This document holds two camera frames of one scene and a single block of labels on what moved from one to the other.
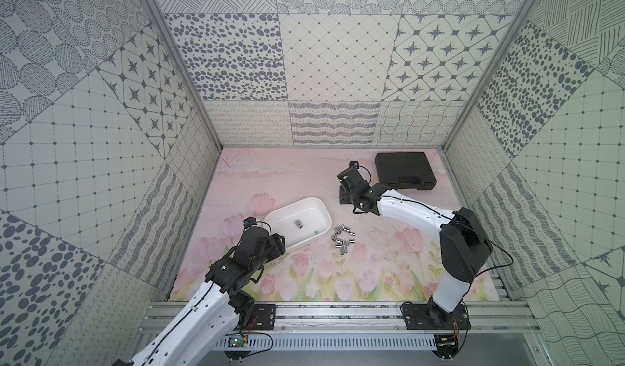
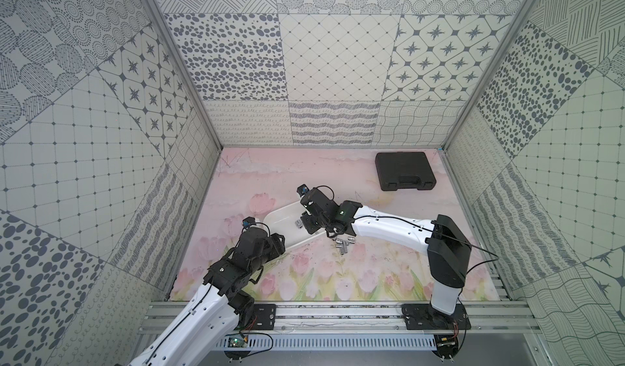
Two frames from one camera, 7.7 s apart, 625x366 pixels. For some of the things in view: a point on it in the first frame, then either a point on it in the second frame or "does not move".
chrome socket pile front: (343, 245) does not move
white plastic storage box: (299, 221) does not move
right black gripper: (343, 198) → (307, 221)
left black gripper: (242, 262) does not move
